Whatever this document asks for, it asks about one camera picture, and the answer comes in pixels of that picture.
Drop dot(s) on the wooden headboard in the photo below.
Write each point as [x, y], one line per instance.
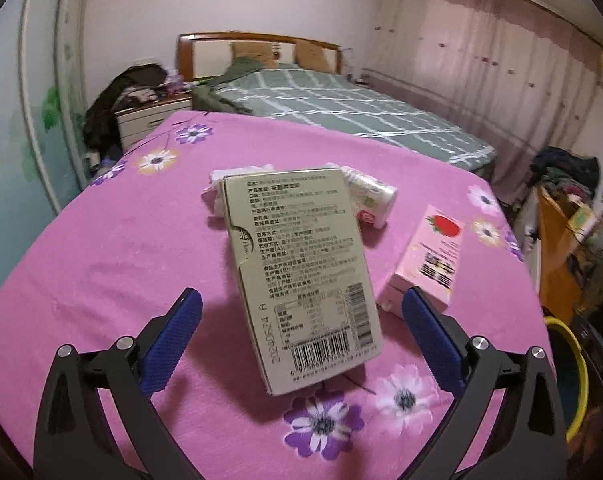
[206, 55]

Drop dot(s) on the sliding door wardrobe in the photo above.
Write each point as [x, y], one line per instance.
[21, 110]

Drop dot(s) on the pink floral tablecloth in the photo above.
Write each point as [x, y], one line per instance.
[106, 270]

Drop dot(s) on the white crumpled paper towel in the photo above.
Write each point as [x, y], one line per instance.
[216, 192]

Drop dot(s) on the white nightstand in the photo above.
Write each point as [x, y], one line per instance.
[146, 120]

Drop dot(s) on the white tissue pack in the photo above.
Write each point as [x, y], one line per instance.
[374, 195]

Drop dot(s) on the green checked bed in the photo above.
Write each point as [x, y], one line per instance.
[341, 105]

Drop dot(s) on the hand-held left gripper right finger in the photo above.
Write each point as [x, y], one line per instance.
[434, 345]

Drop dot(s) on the pink strawberry print box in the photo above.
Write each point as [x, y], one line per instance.
[431, 255]

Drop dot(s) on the brown pillow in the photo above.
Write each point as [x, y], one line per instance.
[251, 52]

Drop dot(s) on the yellow rimmed trash bin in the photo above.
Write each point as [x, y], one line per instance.
[579, 375]

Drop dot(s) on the cluttered wooden cabinet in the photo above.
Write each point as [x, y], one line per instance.
[556, 240]

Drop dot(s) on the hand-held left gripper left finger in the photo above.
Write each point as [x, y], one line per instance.
[174, 345]

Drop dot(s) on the dark jacket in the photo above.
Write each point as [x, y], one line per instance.
[111, 105]

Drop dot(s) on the beige cardboard box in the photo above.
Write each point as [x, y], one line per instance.
[301, 270]

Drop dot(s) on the pile of clothes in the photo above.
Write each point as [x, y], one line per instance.
[566, 167]

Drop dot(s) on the pink and white curtain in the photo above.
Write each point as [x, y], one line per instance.
[481, 75]

